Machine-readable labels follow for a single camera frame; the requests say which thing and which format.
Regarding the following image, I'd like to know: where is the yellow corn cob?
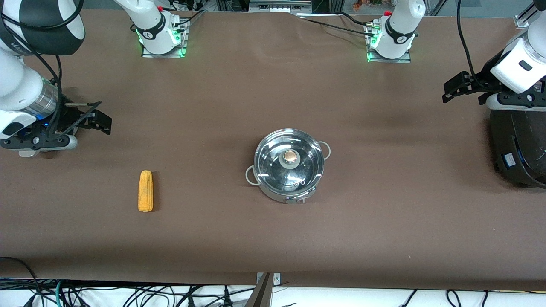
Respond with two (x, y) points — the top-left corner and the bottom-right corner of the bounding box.
(138, 170), (154, 213)

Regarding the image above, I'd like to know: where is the glass pot lid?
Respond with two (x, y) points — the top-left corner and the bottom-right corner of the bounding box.
(254, 130), (325, 197)

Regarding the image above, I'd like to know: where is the stainless steel pot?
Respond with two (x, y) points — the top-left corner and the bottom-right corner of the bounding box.
(245, 129), (331, 205)

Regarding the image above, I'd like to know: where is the black rice cooker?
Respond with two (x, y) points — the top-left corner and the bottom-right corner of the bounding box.
(488, 109), (546, 188)

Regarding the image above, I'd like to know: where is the grey power strip box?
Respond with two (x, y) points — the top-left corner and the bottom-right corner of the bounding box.
(249, 0), (313, 14)

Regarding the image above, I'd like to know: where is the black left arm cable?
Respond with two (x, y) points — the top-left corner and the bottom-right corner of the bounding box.
(456, 0), (492, 91)

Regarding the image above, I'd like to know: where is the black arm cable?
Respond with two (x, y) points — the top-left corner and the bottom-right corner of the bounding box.
(0, 0), (86, 138)
(456, 0), (492, 91)

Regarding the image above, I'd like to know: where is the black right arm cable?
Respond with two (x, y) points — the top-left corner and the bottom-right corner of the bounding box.
(0, 0), (86, 138)

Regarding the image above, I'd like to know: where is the aluminium frame profile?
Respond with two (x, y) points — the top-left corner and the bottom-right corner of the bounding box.
(514, 0), (546, 29)

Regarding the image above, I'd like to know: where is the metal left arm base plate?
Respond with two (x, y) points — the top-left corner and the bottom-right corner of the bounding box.
(366, 21), (412, 64)

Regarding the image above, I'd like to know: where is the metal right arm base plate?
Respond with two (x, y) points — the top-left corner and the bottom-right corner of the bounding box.
(141, 19), (189, 58)

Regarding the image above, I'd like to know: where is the black cable on table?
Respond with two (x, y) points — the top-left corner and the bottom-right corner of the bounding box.
(298, 12), (377, 37)

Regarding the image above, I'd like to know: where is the black looping floor cable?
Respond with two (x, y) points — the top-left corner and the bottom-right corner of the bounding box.
(0, 256), (42, 307)

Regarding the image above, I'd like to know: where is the small metal edge bracket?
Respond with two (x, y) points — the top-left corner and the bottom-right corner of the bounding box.
(256, 272), (282, 285)

